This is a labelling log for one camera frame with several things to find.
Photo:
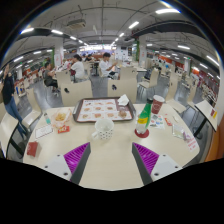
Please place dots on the white black-dotted mug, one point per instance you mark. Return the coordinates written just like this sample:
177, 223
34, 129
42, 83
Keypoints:
105, 130

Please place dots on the brown food tray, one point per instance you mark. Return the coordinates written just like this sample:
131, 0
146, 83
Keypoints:
100, 111

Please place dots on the food wrapper with fries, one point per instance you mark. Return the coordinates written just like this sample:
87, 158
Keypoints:
60, 117

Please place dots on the green plastic drink bottle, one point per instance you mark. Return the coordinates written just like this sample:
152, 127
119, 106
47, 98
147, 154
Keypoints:
144, 116

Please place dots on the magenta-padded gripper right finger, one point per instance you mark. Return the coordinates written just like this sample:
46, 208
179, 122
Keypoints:
146, 158

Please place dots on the white printed card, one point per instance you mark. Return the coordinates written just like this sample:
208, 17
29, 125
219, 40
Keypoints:
44, 131

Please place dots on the ceiling strip lights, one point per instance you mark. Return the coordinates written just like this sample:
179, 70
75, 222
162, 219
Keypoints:
166, 11

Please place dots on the small teal-capped bottle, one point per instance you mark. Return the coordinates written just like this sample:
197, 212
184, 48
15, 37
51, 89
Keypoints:
47, 119

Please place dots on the red paper cup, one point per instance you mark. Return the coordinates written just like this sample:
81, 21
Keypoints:
157, 106

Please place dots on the plastic-wrapped leaflet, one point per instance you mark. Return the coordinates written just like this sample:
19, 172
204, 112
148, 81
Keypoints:
185, 136

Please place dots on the person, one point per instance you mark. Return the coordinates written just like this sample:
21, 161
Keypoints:
8, 90
50, 77
79, 69
105, 66

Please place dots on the crumpled white paper napkin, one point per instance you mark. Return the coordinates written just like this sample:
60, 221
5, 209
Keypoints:
123, 100

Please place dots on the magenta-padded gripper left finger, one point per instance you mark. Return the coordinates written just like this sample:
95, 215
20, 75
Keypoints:
76, 158

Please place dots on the beige neighbouring table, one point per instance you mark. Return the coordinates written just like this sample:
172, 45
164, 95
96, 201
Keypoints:
6, 126
205, 111

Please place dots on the ceiling air conditioner unit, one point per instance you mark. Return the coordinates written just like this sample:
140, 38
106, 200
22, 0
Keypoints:
76, 23

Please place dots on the far beige chairs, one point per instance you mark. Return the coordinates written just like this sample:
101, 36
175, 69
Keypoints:
154, 78

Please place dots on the small red carton box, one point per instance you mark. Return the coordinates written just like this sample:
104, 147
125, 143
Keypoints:
32, 149

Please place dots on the red sauce packet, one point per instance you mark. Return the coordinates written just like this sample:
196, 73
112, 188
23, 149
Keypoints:
168, 121
63, 129

